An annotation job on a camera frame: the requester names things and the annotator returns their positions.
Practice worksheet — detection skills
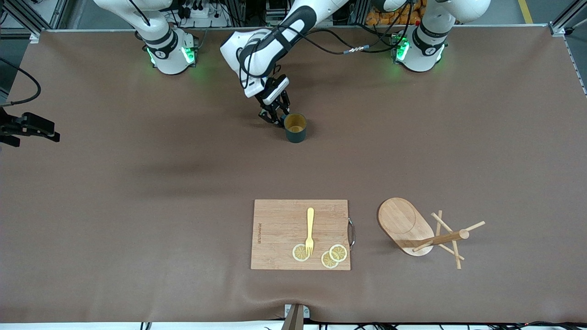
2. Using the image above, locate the teal cup with cream inside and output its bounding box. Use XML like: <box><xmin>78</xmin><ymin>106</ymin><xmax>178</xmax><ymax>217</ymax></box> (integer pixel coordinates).
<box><xmin>283</xmin><ymin>113</ymin><xmax>307</xmax><ymax>144</ymax></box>

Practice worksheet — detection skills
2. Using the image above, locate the wooden cutting board with handle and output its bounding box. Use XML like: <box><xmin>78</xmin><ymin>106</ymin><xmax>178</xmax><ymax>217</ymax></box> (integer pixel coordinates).
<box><xmin>250</xmin><ymin>199</ymin><xmax>356</xmax><ymax>271</ymax></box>

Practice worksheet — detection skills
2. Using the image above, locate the wooden cup rack with pegs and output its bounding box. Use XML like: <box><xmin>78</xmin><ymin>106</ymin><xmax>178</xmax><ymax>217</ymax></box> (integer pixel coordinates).
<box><xmin>377</xmin><ymin>197</ymin><xmax>486</xmax><ymax>270</ymax></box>

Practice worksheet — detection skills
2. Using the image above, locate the aluminium frame profile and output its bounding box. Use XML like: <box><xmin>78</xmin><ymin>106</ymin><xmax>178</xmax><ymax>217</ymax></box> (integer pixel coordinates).
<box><xmin>548</xmin><ymin>0</ymin><xmax>587</xmax><ymax>37</ymax></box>
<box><xmin>0</xmin><ymin>0</ymin><xmax>69</xmax><ymax>44</ymax></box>

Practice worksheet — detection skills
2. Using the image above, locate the brown table mat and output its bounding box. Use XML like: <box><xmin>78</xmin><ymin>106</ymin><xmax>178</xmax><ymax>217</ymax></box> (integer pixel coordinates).
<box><xmin>0</xmin><ymin>25</ymin><xmax>587</xmax><ymax>324</ymax></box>

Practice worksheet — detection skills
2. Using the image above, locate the white power strip with plugs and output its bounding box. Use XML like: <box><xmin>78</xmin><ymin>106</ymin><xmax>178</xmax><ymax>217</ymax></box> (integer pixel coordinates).
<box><xmin>183</xmin><ymin>0</ymin><xmax>230</xmax><ymax>28</ymax></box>

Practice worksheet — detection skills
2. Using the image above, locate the yellow fork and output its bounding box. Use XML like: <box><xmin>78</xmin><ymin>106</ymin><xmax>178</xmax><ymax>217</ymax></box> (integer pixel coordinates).
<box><xmin>305</xmin><ymin>207</ymin><xmax>316</xmax><ymax>256</ymax></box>

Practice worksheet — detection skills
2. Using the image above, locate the metal camera mount pole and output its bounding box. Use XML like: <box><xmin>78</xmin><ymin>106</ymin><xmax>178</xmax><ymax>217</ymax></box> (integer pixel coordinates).
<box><xmin>281</xmin><ymin>303</ymin><xmax>311</xmax><ymax>330</ymax></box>

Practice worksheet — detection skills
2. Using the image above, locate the black camera cable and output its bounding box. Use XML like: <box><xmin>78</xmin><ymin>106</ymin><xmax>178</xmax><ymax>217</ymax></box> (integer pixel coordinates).
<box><xmin>238</xmin><ymin>27</ymin><xmax>406</xmax><ymax>88</ymax></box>
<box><xmin>0</xmin><ymin>57</ymin><xmax>42</xmax><ymax>107</ymax></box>

